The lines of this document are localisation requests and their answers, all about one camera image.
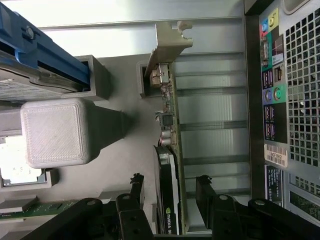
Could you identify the grey plastic parts rack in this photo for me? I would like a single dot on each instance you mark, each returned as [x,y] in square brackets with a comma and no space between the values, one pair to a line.
[125,150]

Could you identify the green RAM stick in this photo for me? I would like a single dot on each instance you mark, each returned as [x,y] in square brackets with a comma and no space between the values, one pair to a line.
[37,208]

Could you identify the silver hard disk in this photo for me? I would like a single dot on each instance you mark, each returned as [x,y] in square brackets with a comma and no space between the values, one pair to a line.
[25,87]

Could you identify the hard disk drive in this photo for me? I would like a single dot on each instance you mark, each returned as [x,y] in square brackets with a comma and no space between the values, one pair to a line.
[50,52]

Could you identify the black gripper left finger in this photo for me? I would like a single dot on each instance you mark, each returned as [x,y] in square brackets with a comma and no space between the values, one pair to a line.
[130,215]

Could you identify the silver CPU chip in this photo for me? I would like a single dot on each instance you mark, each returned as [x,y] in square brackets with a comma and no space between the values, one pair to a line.
[15,160]

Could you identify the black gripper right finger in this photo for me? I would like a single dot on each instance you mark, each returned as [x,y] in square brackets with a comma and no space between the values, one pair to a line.
[225,215]

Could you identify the open black PC case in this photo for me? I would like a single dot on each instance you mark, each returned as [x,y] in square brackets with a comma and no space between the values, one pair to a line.
[300,100]

